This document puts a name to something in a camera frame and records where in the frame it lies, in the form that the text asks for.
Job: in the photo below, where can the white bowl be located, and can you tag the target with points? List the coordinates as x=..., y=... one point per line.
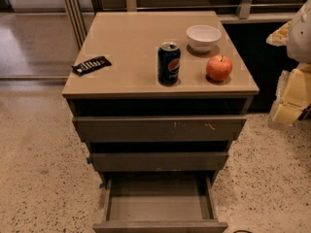
x=202, y=38

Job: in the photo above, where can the black snack bar wrapper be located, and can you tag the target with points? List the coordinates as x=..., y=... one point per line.
x=91, y=65

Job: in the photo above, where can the grey middle drawer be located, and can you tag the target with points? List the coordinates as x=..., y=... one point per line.
x=158, y=161

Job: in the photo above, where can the grey drawer cabinet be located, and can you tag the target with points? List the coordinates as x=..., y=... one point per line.
x=130, y=88

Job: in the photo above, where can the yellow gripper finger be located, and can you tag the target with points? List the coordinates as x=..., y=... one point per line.
x=280, y=36
x=293, y=95

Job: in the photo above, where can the grey top drawer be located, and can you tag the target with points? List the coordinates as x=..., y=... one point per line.
x=114, y=129

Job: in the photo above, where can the blue pepsi can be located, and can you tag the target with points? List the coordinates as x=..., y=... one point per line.
x=168, y=63

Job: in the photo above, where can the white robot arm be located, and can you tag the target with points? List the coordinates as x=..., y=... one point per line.
x=298, y=46

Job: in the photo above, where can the grey open bottom drawer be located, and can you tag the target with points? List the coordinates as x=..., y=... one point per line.
x=159, y=202

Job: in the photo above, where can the red apple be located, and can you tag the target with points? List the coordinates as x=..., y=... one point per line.
x=218, y=68

